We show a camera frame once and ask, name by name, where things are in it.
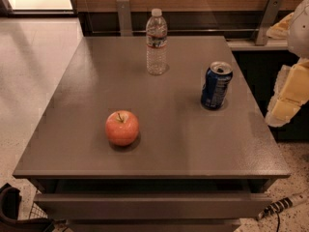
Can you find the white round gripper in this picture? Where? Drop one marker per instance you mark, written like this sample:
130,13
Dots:
299,33

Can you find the blue pepsi can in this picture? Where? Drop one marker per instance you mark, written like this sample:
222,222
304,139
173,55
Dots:
217,79

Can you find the clear plastic water bottle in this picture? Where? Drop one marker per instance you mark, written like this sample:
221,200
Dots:
156,42

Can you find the grey table drawer front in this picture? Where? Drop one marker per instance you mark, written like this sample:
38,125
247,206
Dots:
152,206

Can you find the red apple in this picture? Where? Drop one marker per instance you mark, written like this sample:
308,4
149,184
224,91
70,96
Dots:
122,128

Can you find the dark bag on floor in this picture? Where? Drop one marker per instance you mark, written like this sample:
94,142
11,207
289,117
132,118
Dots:
9,209

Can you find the wooden wall shelf ledge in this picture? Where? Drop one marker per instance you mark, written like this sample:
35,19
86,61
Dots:
250,45

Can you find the right metal wall bracket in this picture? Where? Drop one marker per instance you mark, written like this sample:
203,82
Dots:
269,14

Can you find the metal wall bracket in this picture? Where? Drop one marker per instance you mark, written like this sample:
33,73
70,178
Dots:
124,16
269,14

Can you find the left metal wall bracket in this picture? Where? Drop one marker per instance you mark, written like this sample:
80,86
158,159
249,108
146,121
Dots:
124,16

